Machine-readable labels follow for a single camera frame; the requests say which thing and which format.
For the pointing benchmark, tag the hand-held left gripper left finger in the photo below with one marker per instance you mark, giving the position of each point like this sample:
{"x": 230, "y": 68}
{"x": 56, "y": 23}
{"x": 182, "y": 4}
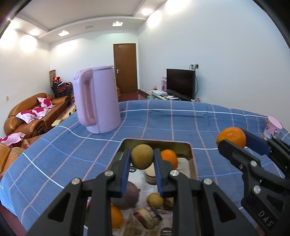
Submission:
{"x": 125, "y": 175}

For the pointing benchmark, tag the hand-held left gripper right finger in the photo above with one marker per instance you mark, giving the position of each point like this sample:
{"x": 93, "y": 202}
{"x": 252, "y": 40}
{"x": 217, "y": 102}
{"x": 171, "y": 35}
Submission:
{"x": 158, "y": 179}

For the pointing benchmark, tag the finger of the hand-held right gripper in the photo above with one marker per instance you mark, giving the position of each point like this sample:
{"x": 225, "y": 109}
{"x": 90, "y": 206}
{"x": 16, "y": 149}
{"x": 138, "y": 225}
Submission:
{"x": 257, "y": 141}
{"x": 240, "y": 156}

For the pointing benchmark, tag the purple passion fruit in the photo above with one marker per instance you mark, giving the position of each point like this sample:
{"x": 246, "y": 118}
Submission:
{"x": 129, "y": 195}

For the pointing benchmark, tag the orange tangerine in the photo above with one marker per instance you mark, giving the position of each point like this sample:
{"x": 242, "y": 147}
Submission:
{"x": 116, "y": 216}
{"x": 231, "y": 136}
{"x": 170, "y": 157}

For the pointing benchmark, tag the brown kiwi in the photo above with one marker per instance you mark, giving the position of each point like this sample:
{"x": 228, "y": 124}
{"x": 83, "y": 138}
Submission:
{"x": 142, "y": 156}

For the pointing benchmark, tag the pink tin box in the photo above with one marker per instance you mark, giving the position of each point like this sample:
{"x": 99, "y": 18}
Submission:
{"x": 184, "y": 149}

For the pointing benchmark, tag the pink cartoon mug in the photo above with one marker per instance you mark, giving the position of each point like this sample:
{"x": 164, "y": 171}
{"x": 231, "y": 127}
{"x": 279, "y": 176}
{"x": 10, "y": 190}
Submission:
{"x": 273, "y": 127}

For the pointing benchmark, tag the white printed leaflet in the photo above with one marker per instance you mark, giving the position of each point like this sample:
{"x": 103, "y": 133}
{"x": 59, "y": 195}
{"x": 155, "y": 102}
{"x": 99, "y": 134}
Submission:
{"x": 182, "y": 165}

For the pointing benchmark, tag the blue plaid tablecloth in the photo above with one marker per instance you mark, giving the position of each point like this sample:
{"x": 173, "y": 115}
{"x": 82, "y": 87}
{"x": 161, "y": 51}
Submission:
{"x": 68, "y": 147}

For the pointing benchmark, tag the pink electric kettle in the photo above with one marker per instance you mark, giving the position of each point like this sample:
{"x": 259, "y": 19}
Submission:
{"x": 102, "y": 102}

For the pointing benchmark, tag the low television stand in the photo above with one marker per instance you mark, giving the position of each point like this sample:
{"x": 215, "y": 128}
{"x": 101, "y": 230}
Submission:
{"x": 158, "y": 97}

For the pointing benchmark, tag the wooden coffee table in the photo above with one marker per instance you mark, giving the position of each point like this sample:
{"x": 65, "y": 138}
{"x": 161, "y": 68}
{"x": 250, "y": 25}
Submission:
{"x": 63, "y": 116}

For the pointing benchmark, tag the flat white box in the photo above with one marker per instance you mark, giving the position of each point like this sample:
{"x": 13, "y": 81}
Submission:
{"x": 158, "y": 92}

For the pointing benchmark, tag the black television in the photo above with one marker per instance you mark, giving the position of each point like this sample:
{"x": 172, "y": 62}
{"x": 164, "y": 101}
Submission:
{"x": 180, "y": 82}

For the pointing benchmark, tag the pink floral pillow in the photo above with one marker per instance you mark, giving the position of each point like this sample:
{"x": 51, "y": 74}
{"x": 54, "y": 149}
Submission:
{"x": 45, "y": 102}
{"x": 42, "y": 111}
{"x": 12, "y": 138}
{"x": 26, "y": 116}

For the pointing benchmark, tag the brown leather sofa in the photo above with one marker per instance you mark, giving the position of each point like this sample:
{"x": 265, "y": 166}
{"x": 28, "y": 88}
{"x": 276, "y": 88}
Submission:
{"x": 31, "y": 127}
{"x": 9, "y": 158}

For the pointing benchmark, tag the black chairs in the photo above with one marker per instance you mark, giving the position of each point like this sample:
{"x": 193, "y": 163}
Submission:
{"x": 62, "y": 90}

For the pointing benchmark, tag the brown wooden door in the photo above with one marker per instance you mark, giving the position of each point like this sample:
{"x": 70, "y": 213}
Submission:
{"x": 125, "y": 68}

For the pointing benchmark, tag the red flowers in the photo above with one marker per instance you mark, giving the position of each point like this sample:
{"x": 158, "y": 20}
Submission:
{"x": 56, "y": 79}

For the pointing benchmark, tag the square ceiling light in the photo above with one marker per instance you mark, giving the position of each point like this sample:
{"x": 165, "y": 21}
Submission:
{"x": 63, "y": 33}
{"x": 118, "y": 23}

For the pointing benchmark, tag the wall power outlet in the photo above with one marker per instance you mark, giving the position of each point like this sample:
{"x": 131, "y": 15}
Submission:
{"x": 194, "y": 66}

